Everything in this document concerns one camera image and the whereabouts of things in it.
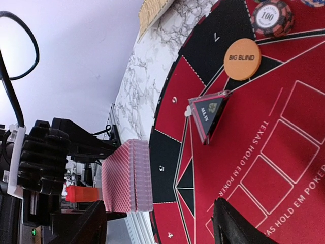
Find orange big blind button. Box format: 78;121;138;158
223;38;262;81

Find round red black poker mat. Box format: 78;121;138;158
150;1;324;243

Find orange object in background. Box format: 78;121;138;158
66;186;99;203

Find woven bamboo tray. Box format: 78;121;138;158
138;0;174;42

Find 100 chips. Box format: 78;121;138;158
251;0;294;38

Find black triangular all-in marker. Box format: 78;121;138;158
188;90;232;145

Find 10 chips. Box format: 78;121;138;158
301;0;325;8

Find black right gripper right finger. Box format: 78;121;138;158
212;198;277;244

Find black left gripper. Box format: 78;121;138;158
17;118;119;226

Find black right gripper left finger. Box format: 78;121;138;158
50;201;107;244

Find red playing card deck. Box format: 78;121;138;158
101;139;153;213

